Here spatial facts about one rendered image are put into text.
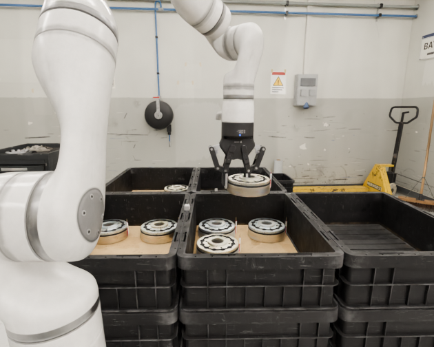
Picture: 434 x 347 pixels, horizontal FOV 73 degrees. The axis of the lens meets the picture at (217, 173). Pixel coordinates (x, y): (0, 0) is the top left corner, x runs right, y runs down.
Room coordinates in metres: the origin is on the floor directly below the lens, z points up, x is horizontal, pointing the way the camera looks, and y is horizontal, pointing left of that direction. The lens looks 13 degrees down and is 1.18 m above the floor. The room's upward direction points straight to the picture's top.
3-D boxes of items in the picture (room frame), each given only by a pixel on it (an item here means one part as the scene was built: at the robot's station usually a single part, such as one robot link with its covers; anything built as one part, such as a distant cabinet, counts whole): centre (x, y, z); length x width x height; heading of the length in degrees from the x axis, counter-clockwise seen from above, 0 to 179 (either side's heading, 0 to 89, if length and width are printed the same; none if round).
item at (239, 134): (0.69, -0.05, 1.11); 0.08 x 0.08 x 0.09
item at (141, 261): (0.66, 0.23, 0.92); 0.40 x 0.30 x 0.02; 1
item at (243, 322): (0.66, -0.07, 0.76); 0.40 x 0.30 x 0.12; 1
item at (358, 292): (0.67, -0.37, 0.87); 0.40 x 0.30 x 0.11; 1
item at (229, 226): (0.77, 0.00, 0.86); 0.10 x 0.10 x 0.01
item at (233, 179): (0.69, -0.08, 1.01); 0.10 x 0.10 x 0.01
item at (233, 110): (0.70, -0.05, 1.18); 0.11 x 0.09 x 0.06; 5
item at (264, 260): (0.66, -0.07, 0.92); 0.40 x 0.30 x 0.02; 1
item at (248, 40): (0.68, -0.06, 1.28); 0.09 x 0.07 x 0.15; 42
